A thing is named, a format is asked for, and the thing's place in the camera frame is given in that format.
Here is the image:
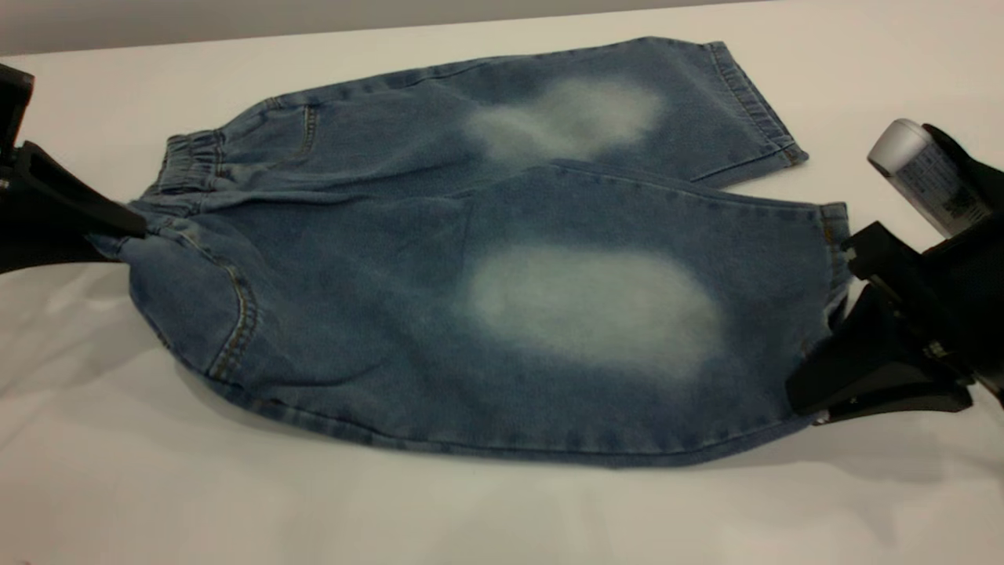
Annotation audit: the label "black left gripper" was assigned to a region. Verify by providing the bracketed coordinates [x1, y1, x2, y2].
[0, 63, 148, 275]

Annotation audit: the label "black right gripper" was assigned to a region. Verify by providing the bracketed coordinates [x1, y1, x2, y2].
[786, 124, 1004, 426]

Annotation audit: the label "blue denim shorts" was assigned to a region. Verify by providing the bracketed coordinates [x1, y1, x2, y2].
[86, 35, 854, 469]

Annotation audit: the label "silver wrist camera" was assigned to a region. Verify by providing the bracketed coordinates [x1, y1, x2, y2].
[867, 118, 994, 239]

